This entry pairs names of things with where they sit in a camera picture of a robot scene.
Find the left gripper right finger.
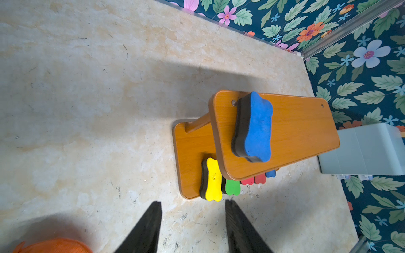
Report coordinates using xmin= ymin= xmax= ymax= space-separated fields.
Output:
xmin=225 ymin=200 xmax=273 ymax=253

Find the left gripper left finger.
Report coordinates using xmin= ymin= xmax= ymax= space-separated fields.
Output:
xmin=115 ymin=201 xmax=162 ymax=253

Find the green eraser bottom shelf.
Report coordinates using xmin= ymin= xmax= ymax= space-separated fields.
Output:
xmin=221 ymin=177 xmax=241 ymax=196

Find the red eraser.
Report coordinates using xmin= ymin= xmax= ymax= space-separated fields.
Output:
xmin=254 ymin=174 xmax=266 ymax=184
xmin=240 ymin=177 xmax=255 ymax=186

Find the blue eraser bottom shelf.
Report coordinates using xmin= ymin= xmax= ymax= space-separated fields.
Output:
xmin=265 ymin=170 xmax=277 ymax=178

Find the yellow eraser bottom shelf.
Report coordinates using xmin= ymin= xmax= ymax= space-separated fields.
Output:
xmin=199 ymin=158 xmax=223 ymax=202

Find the orange wooden two-tier shelf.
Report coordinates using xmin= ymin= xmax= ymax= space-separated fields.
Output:
xmin=173 ymin=90 xmax=340 ymax=200

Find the orange tiger plush toy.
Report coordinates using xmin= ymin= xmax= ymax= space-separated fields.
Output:
xmin=13 ymin=238 xmax=92 ymax=253

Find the light blue box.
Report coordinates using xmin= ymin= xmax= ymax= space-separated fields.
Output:
xmin=318 ymin=123 xmax=405 ymax=176

